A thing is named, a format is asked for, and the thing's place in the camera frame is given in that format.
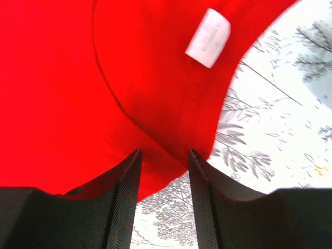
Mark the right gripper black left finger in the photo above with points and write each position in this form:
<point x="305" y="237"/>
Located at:
<point x="97" y="214"/>

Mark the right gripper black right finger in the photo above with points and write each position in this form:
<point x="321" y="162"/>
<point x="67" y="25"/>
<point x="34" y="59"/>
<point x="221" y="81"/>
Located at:
<point x="231" y="215"/>

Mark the red t shirt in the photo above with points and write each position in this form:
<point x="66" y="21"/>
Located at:
<point x="85" y="83"/>

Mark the floral patterned table mat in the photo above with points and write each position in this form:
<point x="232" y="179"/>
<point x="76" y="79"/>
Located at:
<point x="247" y="85"/>

